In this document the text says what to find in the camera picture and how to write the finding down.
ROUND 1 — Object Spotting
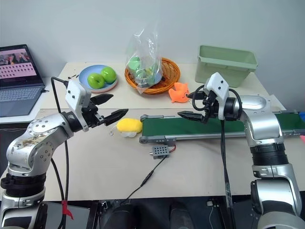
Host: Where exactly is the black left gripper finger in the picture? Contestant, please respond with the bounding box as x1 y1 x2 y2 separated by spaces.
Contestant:
90 93 114 105
103 108 129 127

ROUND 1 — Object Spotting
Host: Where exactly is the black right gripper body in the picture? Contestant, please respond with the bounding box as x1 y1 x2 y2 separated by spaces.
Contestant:
202 90 220 124

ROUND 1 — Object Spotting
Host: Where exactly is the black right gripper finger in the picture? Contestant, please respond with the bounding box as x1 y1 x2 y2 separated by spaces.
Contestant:
186 91 203 100
178 111 206 123

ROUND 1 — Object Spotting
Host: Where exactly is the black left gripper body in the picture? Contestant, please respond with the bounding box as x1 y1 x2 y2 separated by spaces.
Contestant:
81 101 106 129

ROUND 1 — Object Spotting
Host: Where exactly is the green conveyor belt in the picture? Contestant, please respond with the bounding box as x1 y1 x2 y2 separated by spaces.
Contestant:
139 111 305 145

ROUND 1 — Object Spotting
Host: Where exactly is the grey control box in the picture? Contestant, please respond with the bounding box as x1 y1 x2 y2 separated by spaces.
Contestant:
150 145 171 160

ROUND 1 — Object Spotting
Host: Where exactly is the pink plate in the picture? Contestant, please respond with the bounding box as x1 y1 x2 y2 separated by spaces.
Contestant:
90 80 119 94

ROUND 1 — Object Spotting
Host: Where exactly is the orange fish toy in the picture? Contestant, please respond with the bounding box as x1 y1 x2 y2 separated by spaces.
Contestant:
168 82 191 104

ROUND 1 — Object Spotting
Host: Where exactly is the yellow lemon toy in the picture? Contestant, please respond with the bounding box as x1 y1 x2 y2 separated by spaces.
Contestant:
109 117 143 139

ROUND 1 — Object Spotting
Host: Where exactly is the green apple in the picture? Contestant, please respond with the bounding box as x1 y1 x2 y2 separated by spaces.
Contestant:
87 73 105 88
100 66 117 83

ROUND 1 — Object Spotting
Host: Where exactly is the blue plate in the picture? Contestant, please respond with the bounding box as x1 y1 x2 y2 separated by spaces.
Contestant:
78 64 119 92

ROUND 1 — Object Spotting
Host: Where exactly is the green plastic bin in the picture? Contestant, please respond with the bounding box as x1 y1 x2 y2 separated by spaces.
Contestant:
194 45 259 88

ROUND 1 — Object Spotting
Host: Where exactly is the clear plastic bag of toys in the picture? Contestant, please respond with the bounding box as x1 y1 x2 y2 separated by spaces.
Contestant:
124 21 164 95

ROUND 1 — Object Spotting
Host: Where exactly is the grey laptop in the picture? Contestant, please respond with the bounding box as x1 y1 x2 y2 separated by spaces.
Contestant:
0 43 46 118

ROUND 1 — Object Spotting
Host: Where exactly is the red tape flag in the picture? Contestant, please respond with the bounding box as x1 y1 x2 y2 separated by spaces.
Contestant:
61 200 75 220

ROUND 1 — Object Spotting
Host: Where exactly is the black glossy panel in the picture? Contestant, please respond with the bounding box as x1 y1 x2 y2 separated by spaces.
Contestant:
44 201 97 229

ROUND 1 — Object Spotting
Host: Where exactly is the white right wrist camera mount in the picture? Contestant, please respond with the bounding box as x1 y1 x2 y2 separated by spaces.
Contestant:
205 72 230 120

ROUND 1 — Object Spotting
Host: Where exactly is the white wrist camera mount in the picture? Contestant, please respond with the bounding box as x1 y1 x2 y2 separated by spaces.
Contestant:
65 79 92 132
205 72 230 120

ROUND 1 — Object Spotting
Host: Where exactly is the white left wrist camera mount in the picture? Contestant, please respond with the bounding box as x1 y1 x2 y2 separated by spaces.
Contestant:
65 79 92 132

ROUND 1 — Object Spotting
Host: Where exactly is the orange wire basket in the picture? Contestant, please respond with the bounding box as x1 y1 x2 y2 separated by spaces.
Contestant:
124 57 181 95

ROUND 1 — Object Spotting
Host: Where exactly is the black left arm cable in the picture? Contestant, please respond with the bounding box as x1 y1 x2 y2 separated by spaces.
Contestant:
51 76 72 229

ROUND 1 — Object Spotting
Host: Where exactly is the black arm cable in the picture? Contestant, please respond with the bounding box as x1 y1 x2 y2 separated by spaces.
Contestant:
51 76 72 229
191 85 243 229

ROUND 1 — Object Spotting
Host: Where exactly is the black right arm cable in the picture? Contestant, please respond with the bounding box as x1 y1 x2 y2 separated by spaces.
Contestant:
191 85 243 229

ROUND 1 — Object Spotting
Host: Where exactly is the black power cable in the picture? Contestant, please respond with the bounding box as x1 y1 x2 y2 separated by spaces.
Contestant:
119 156 167 206

